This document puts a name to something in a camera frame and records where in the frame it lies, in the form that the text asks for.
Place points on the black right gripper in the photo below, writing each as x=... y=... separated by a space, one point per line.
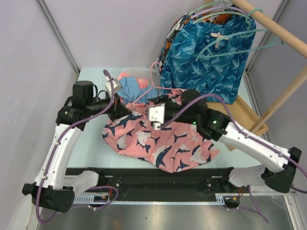
x=164 y=98

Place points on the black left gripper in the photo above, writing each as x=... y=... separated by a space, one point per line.
x=118 y=109

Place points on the pink wire hanger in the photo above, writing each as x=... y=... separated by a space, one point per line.
x=152 y=85

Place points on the pink shark print shorts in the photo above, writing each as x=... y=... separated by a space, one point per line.
x=174 y=148

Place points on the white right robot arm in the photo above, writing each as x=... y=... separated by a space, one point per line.
x=278 y=165

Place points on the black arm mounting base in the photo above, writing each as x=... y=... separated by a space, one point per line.
x=148 y=186

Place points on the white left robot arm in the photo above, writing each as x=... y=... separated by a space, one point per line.
x=49 y=189

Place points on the blue shark print shorts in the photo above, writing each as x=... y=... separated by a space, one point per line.
x=193 y=62

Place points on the purple hanger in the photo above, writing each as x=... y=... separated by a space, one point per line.
x=223 y=9

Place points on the mint green hanger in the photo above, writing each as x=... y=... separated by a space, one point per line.
x=214 y=6

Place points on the light blue garment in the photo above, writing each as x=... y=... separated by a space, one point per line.
x=130 y=95

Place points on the white plastic laundry basket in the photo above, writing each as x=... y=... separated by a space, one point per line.
x=143 y=73

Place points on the wooden hanging rod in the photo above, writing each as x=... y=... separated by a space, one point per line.
x=295 y=43

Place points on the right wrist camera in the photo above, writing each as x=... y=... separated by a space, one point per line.
x=156 y=115

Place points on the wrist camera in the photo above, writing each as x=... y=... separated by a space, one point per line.
x=116 y=87
x=156 y=115

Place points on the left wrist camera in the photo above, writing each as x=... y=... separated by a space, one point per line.
x=116 y=87

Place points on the wooden rack base frame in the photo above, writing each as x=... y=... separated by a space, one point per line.
x=240 y=111

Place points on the white drawstring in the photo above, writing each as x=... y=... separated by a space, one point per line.
x=219 y=37

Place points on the aluminium corner post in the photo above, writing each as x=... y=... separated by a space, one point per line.
x=43 y=7

